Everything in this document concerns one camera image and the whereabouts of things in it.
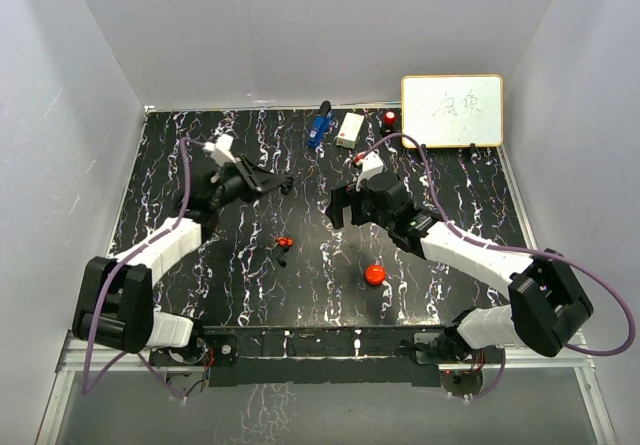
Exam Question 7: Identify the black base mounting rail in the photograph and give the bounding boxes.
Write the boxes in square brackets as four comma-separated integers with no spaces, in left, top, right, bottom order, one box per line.
[150,325,501,387]

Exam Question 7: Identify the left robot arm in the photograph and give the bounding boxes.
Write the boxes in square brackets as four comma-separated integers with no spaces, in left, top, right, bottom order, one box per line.
[72,155,293,364]

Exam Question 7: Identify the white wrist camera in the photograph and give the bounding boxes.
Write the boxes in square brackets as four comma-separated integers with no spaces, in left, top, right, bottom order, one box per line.
[354,151,384,191]
[203,134,236,167]

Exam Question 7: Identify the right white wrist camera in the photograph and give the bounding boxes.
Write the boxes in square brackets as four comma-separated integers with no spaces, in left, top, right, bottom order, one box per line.
[354,151,384,191]

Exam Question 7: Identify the red earbud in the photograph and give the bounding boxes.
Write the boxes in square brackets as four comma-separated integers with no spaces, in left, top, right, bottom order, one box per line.
[276,237,293,248]

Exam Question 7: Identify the white rectangular box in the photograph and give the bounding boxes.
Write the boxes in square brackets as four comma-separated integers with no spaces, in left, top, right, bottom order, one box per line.
[336,112,364,149]

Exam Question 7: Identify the blue stapler tool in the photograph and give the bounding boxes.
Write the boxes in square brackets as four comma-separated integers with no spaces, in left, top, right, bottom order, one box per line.
[307,100,333,148]

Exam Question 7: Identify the aluminium frame rail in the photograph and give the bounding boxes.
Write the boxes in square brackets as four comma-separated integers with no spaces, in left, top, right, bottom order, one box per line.
[38,337,617,444]

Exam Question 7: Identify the red cap black bottle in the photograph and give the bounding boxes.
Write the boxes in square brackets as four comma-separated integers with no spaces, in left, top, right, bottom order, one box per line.
[381,110,396,136]

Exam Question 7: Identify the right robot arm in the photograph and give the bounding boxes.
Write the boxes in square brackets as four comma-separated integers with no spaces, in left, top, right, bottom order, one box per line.
[326,172,594,362]

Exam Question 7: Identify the red round case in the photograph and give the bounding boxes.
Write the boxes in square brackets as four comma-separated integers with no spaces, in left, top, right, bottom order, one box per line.
[364,264,386,286]

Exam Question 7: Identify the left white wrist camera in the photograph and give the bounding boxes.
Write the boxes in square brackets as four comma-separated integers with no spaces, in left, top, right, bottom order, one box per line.
[203,134,236,167]

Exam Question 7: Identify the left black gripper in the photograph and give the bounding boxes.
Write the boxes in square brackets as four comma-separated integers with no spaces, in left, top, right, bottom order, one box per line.
[209,155,286,211]

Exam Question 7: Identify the white dry-erase board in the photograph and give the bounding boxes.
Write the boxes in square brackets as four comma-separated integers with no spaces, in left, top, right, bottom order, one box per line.
[401,74,504,148]

